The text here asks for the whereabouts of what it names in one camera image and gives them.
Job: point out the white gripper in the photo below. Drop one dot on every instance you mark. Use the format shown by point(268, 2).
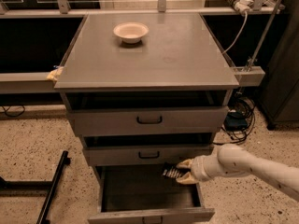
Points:
point(198, 169)

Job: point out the black rxbar chocolate bar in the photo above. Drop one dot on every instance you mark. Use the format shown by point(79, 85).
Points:
point(171, 171)

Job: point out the middle grey drawer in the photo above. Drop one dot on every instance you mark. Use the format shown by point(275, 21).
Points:
point(139, 155)

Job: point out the grey drawer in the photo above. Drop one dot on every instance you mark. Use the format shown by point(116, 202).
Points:
point(139, 155)
point(142, 121)
point(139, 194)

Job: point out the top grey drawer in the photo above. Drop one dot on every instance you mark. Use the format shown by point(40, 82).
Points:
point(142, 121)

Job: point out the bottom grey drawer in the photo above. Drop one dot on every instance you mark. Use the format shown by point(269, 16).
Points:
point(139, 194)

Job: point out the grey drawer cabinet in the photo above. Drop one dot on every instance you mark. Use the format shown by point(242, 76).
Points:
point(177, 64)

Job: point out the dark grey cabinet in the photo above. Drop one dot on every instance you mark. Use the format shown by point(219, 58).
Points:
point(279, 96)

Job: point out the thin metal rod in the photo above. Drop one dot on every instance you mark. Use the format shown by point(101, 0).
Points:
point(257, 6)

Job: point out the white bowl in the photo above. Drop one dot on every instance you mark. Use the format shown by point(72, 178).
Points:
point(130, 32)

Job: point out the yellow tape wad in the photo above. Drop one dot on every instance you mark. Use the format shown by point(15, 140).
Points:
point(54, 74)

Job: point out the power strip with plug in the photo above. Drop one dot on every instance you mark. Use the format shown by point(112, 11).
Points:
point(240, 6)

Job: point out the black metal stand base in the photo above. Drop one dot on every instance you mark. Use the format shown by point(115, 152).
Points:
point(33, 188)

